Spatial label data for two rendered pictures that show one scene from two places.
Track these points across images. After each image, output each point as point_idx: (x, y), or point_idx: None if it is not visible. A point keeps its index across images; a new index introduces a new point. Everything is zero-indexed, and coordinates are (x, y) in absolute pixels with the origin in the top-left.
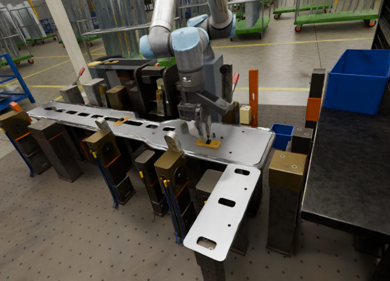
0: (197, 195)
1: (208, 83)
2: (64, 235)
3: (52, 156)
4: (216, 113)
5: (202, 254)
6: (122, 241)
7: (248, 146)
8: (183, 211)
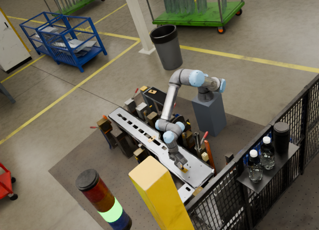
0: (183, 184)
1: (207, 114)
2: (124, 187)
3: (120, 146)
4: (213, 130)
5: None
6: None
7: (198, 176)
8: None
